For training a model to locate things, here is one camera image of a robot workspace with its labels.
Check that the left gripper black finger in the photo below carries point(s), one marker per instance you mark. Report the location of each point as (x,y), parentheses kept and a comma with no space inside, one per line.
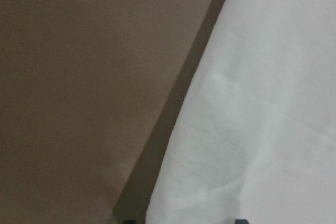
(132,221)

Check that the white printed t-shirt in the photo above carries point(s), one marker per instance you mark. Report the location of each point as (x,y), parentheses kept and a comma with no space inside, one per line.
(255,136)

